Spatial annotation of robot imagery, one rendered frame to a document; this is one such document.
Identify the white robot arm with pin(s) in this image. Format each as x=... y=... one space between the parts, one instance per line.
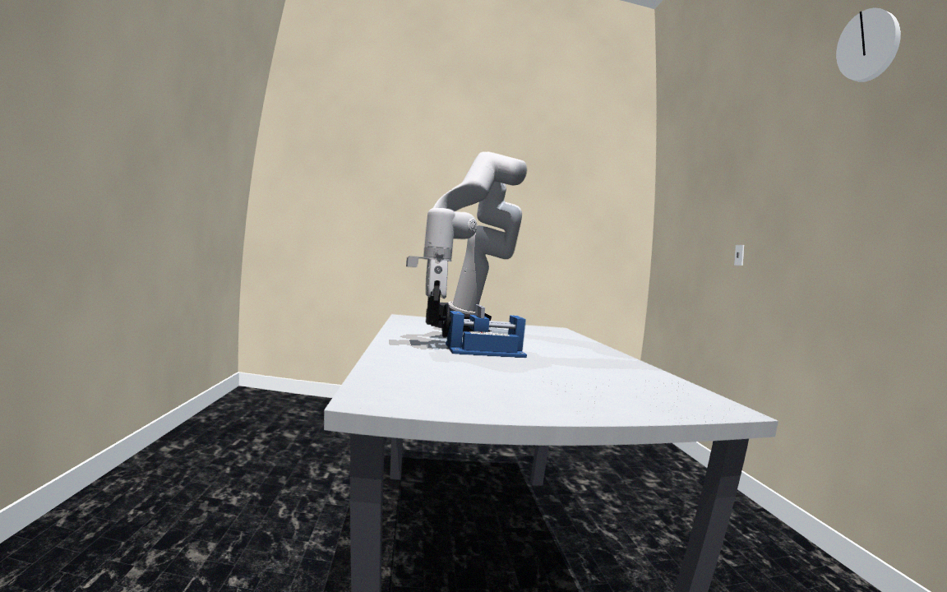
x=488 y=171

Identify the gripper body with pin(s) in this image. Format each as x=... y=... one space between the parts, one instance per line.
x=434 y=264

